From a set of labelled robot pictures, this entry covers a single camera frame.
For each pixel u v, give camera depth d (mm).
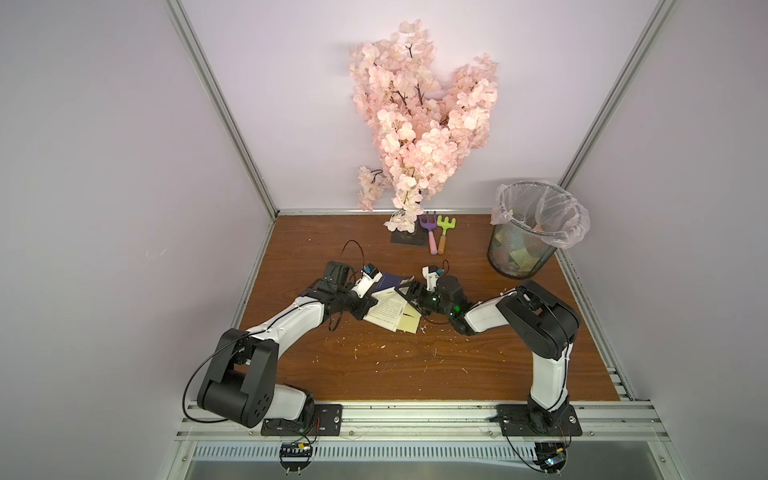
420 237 1128
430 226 1149
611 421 743
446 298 757
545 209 946
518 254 914
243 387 423
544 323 517
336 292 698
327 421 730
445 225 1162
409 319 902
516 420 725
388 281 1001
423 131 613
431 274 895
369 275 778
